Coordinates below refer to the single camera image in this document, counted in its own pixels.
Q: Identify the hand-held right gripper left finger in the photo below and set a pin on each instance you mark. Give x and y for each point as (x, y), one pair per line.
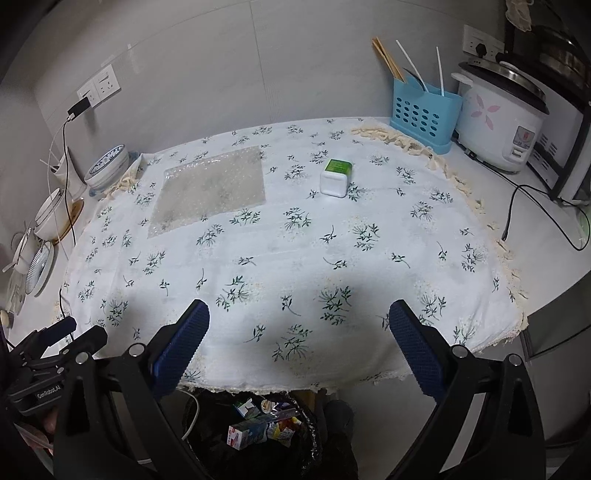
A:
(182, 350)

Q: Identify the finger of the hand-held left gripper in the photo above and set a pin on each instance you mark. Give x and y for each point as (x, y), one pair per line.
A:
(85, 341)
(62, 326)

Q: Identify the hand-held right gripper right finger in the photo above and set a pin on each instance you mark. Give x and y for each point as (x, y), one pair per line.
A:
(415, 350)

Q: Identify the green white carton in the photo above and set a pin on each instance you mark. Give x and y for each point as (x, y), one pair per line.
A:
(242, 408)

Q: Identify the silver foil packet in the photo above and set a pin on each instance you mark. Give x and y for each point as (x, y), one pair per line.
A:
(269, 406)

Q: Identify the blue white milk carton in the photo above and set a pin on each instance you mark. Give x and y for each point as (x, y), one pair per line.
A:
(244, 434)

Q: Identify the black lined waste bin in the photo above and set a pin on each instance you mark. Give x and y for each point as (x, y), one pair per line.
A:
(221, 450)

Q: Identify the yellow white snack packet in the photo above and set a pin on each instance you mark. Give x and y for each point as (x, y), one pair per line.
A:
(285, 431)

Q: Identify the person's left hand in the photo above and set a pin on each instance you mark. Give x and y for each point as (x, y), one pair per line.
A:
(44, 427)

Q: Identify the pale green dish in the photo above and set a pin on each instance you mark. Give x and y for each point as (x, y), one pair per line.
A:
(14, 293)

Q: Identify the blue striped plate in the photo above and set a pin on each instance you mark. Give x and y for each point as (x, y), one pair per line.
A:
(39, 270)

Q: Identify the white spoon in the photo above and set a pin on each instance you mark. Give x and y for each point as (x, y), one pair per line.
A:
(9, 266)

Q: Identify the white mug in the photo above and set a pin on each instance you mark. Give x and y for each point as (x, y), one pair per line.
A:
(25, 251)

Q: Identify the large white bowl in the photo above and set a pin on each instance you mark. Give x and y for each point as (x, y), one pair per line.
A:
(51, 228)

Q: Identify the wooden trivet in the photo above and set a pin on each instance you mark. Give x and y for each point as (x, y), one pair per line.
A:
(74, 221)

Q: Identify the small white bowl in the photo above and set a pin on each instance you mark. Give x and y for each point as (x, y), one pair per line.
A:
(50, 205)

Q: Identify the white floral tablecloth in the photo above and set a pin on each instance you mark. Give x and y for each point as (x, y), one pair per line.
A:
(277, 240)

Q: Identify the white cup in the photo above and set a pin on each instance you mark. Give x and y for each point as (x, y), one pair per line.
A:
(64, 173)

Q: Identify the clear bubble wrap sheet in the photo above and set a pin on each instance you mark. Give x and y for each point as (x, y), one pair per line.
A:
(207, 194)

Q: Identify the white straw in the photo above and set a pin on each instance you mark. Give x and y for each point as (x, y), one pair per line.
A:
(440, 71)
(410, 62)
(48, 165)

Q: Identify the blue patterned bowl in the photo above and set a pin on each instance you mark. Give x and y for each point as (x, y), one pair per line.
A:
(106, 161)

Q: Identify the small white green box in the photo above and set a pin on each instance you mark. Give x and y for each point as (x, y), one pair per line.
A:
(333, 182)

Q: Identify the black charger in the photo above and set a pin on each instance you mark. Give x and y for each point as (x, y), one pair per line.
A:
(78, 109)

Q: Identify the blue plastic utensil basket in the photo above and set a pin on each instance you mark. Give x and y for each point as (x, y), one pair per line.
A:
(420, 115)

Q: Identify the white rice cooker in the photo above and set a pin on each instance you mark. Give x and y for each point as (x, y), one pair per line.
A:
(489, 124)

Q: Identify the white microwave oven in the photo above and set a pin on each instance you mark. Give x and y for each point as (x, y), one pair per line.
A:
(561, 147)

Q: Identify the black utensil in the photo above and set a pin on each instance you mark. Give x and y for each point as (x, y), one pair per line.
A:
(415, 81)

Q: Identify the wooden chopstick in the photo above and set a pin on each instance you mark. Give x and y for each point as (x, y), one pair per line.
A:
(385, 60)
(392, 59)

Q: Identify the black plug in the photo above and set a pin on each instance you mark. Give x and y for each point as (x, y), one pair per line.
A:
(481, 49)

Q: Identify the steel pot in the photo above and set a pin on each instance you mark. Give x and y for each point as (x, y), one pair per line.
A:
(561, 57)

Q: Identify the cream mesh cloth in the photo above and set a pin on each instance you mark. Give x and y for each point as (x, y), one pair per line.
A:
(519, 11)

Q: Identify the white wall socket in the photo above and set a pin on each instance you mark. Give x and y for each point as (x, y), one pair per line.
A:
(87, 92)
(494, 44)
(108, 82)

